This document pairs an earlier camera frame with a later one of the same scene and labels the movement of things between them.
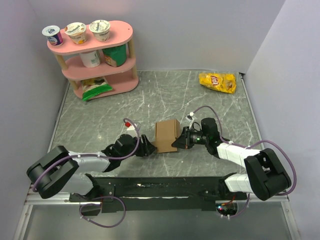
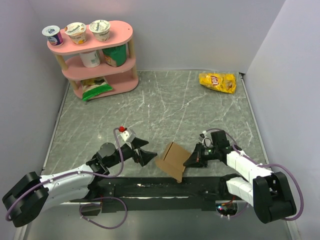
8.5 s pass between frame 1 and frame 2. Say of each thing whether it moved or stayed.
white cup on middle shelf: stayed
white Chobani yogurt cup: stayed
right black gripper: moved
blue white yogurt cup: stayed
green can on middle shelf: stayed
